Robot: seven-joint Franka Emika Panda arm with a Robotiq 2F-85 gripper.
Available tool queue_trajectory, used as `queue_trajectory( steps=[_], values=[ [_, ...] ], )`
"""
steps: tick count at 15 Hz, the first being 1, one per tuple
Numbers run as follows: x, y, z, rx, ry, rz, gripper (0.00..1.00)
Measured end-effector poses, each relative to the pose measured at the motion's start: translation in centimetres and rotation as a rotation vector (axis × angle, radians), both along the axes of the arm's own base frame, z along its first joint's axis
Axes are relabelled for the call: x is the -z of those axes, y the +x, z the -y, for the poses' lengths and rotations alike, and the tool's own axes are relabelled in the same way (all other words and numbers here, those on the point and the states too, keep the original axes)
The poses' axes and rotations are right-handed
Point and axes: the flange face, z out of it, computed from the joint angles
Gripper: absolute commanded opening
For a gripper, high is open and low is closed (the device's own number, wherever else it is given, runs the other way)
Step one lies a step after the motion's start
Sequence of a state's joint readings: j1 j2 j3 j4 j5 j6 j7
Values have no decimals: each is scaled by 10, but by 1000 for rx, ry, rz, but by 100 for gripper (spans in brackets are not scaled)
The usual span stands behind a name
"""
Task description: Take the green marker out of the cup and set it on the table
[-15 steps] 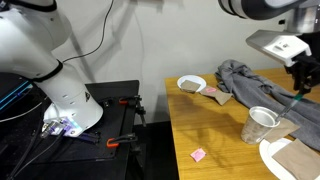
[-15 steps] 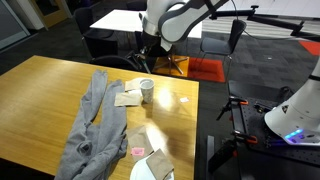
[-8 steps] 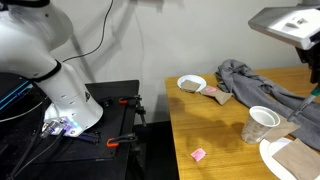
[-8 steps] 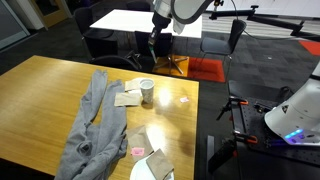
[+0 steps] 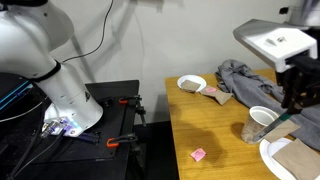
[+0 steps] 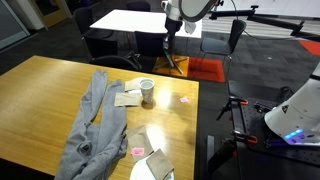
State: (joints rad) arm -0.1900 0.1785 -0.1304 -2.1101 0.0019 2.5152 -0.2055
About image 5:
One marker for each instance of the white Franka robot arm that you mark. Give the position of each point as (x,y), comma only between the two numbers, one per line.
(66,96)

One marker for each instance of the brown paper napkin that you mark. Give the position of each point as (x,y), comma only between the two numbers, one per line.
(285,130)
(296,160)
(220,96)
(190,86)

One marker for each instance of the black orange clamp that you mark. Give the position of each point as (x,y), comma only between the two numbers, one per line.
(128,100)
(115,142)

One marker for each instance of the black box blue stripes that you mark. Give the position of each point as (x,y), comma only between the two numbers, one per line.
(13,90)

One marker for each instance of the grey garment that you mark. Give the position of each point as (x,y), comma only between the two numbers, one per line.
(250,86)

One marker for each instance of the black robot stand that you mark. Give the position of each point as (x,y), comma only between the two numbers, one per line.
(100,158)

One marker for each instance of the white paper plate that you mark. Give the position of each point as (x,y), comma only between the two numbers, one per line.
(197,79)
(270,150)

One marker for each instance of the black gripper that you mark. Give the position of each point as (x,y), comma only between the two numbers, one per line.
(305,65)

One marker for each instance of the green marker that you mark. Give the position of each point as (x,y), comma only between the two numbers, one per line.
(270,128)

